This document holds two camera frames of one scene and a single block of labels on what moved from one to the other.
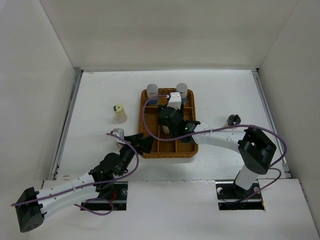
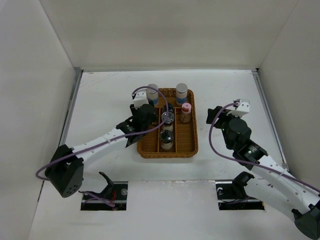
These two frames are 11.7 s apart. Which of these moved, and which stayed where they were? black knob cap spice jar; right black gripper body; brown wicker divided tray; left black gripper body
Moved: left black gripper body; right black gripper body; black knob cap spice jar
Stayed: brown wicker divided tray
